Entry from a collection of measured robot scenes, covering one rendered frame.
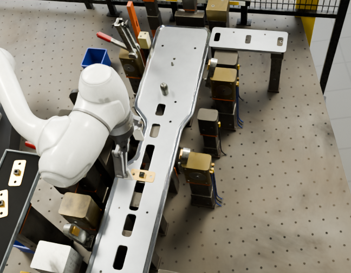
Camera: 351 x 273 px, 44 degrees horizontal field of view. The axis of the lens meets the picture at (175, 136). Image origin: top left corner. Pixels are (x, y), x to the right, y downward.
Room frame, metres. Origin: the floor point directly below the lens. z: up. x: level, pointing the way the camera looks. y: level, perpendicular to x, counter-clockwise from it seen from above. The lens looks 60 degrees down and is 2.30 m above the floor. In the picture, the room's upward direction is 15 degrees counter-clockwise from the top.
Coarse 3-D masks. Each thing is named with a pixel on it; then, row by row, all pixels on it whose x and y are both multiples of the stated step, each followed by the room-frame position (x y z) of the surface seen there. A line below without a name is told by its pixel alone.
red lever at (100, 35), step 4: (100, 32) 1.19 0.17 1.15; (100, 36) 1.17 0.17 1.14; (104, 36) 1.17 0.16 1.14; (108, 36) 1.17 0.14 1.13; (104, 40) 1.17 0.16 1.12; (108, 40) 1.16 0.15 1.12; (112, 40) 1.16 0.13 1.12; (116, 40) 1.17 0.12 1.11; (116, 44) 1.15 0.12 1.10; (120, 44) 1.15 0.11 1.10; (124, 44) 1.15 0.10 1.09; (124, 48) 1.14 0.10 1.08
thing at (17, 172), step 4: (16, 160) 0.73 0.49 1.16; (20, 160) 0.73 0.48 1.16; (24, 160) 0.73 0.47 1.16; (16, 164) 0.72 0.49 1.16; (24, 164) 0.71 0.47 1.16; (12, 168) 0.71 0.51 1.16; (16, 168) 0.71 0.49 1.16; (20, 168) 0.70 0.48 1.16; (24, 168) 0.70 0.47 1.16; (12, 172) 0.70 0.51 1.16; (16, 172) 0.69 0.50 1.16; (20, 172) 0.69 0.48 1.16; (12, 176) 0.68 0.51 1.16; (16, 176) 0.68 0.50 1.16; (20, 176) 0.68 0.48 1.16; (12, 180) 0.67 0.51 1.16; (16, 180) 0.66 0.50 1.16; (20, 180) 0.66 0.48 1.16; (12, 184) 0.66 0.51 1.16; (16, 184) 0.65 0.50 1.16; (20, 184) 0.65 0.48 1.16
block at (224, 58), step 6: (216, 54) 1.09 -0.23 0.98; (222, 54) 1.08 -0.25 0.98; (228, 54) 1.07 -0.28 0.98; (234, 54) 1.06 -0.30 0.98; (222, 60) 1.05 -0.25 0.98; (228, 60) 1.04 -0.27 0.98; (234, 60) 1.04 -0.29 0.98; (216, 66) 1.04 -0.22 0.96; (222, 66) 1.03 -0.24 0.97; (228, 66) 1.02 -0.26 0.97; (234, 66) 1.02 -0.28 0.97
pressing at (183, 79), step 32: (160, 32) 1.25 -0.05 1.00; (192, 32) 1.21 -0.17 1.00; (160, 64) 1.09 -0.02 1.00; (192, 64) 1.05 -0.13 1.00; (160, 96) 0.95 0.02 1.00; (192, 96) 0.91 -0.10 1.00; (160, 128) 0.81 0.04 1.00; (160, 160) 0.69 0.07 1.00; (128, 192) 0.61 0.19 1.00; (160, 192) 0.58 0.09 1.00; (96, 256) 0.43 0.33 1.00; (128, 256) 0.40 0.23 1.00
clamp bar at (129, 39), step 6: (120, 18) 1.16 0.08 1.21; (114, 24) 1.15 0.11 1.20; (120, 24) 1.13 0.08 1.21; (126, 24) 1.12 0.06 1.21; (120, 30) 1.13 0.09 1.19; (126, 30) 1.15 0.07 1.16; (120, 36) 1.13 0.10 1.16; (126, 36) 1.12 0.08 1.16; (126, 42) 1.12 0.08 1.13; (132, 42) 1.15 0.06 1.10; (132, 48) 1.12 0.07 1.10; (138, 48) 1.15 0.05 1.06
